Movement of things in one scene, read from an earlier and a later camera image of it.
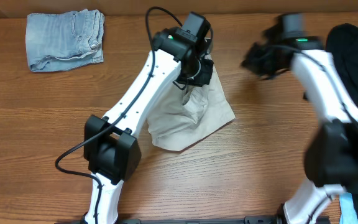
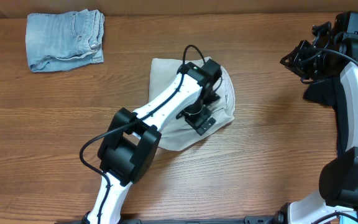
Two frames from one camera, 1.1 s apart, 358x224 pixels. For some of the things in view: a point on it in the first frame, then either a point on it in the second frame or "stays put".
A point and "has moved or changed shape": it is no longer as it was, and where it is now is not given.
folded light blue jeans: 63,41 stays put
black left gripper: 202,74 to 201,122
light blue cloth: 348,214 stays put
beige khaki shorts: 184,117 has moved or changed shape
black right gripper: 255,65 to 301,50
